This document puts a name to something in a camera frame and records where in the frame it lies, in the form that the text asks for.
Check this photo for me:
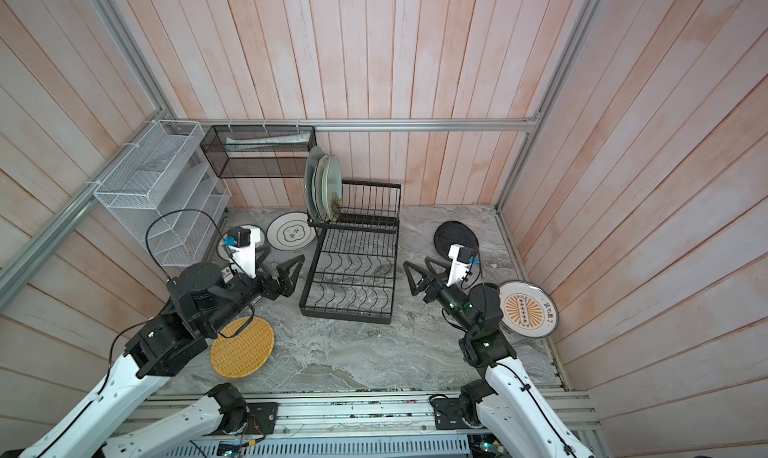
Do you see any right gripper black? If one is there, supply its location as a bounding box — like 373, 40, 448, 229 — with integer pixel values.
407, 257, 477, 337

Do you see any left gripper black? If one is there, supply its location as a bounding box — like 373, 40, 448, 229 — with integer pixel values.
202, 254, 307, 333

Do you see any black round plate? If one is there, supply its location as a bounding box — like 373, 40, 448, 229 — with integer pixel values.
433, 221, 479, 260

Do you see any black wire dish rack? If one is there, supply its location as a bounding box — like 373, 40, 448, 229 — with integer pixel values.
299, 180, 401, 325

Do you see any cream floral plate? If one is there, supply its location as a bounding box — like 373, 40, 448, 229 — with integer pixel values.
313, 154, 330, 222

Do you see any orange sunburst plate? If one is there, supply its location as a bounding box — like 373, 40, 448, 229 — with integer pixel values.
499, 281, 559, 339
216, 224, 266, 261

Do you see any light green flower plate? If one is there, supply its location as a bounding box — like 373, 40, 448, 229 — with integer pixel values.
323, 156, 343, 222

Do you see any large teal green plate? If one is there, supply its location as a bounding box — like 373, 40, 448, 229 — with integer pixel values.
304, 146, 324, 222

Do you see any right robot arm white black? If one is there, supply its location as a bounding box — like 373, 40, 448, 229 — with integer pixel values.
403, 257, 593, 457

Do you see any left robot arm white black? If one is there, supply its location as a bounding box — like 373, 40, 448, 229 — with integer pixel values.
6, 255, 305, 457

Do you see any white plate black outline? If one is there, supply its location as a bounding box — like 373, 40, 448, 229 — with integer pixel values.
266, 212, 316, 252

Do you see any yellow woven round mat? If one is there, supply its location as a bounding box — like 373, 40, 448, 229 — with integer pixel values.
210, 317, 275, 379

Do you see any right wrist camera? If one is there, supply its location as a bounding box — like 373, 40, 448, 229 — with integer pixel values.
447, 244, 478, 286

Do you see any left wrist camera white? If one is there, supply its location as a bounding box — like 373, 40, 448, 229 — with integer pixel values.
218, 225, 264, 278

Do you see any black mesh wall basket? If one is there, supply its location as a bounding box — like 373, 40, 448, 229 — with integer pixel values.
201, 124, 316, 179

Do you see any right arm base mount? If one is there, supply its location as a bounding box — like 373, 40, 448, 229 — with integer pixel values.
428, 379, 496, 430

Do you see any aluminium front rail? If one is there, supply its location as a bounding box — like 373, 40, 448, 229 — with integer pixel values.
114, 388, 602, 439

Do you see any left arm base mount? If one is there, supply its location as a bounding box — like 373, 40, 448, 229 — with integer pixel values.
198, 383, 279, 436

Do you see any white wire mesh shelf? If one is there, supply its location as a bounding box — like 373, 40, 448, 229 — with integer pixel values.
95, 121, 231, 268

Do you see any horizontal aluminium wall rail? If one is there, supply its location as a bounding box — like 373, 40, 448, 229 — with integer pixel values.
168, 118, 538, 133

